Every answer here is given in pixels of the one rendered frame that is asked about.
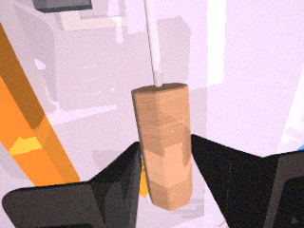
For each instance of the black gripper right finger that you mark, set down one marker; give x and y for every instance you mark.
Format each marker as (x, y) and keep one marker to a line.
(246, 187)

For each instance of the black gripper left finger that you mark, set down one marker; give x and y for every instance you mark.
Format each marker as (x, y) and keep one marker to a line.
(108, 200)

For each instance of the orange flat strip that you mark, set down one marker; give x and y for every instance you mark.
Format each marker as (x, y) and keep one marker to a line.
(24, 128)

